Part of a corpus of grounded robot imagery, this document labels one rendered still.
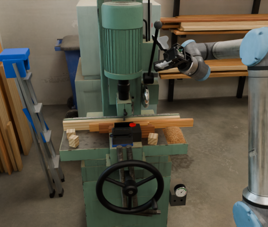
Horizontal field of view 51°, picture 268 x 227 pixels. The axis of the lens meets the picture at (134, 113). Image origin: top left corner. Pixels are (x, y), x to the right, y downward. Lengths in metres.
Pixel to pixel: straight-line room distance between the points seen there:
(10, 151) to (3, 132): 0.20
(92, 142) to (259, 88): 0.77
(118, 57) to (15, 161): 1.78
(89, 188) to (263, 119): 0.87
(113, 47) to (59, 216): 1.46
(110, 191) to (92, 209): 0.15
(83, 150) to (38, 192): 1.25
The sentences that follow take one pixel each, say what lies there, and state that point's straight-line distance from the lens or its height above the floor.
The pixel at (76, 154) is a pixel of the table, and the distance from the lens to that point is 1.33.
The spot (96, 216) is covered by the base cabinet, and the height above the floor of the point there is 0.47.
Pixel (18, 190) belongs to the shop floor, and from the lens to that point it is 2.59.
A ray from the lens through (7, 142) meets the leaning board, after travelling 2.65.
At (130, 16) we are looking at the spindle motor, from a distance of 1.18.
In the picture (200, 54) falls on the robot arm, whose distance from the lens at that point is 1.47.
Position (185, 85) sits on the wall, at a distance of 3.94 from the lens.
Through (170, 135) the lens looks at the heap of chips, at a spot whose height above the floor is 0.93.
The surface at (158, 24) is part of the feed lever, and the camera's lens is 1.18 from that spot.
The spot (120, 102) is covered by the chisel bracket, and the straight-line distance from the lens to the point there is 1.34.
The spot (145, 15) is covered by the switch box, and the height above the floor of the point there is 1.41.
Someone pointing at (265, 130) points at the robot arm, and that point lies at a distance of 1.00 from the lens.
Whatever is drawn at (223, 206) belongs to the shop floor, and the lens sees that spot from 2.39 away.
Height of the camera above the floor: 1.63
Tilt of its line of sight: 27 degrees down
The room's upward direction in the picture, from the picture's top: straight up
